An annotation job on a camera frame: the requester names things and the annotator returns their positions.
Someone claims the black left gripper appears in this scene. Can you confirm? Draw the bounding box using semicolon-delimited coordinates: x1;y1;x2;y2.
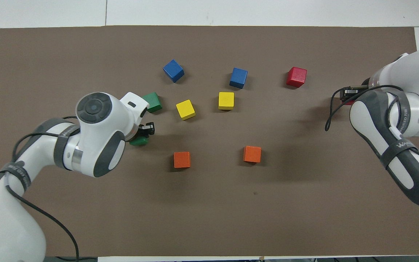
129;122;156;141

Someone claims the orange wooden cube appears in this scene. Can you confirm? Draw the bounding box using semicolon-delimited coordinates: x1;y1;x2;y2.
173;151;191;169
243;146;262;164

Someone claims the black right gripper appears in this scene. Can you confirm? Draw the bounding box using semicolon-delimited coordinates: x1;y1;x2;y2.
340;78;373;102

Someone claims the blue wooden cube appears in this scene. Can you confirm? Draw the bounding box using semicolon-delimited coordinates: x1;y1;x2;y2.
229;67;248;89
163;59;185;83

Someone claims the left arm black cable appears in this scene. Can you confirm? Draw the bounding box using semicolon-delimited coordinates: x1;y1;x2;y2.
4;116;81;262

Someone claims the green wooden cube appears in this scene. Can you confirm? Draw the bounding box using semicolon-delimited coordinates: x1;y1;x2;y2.
142;92;163;113
129;136;149;147

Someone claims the yellow wooden cube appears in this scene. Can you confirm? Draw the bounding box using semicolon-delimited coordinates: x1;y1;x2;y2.
218;92;235;111
176;99;196;121

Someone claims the brown paper mat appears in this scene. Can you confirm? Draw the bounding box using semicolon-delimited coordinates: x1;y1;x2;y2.
0;25;419;257

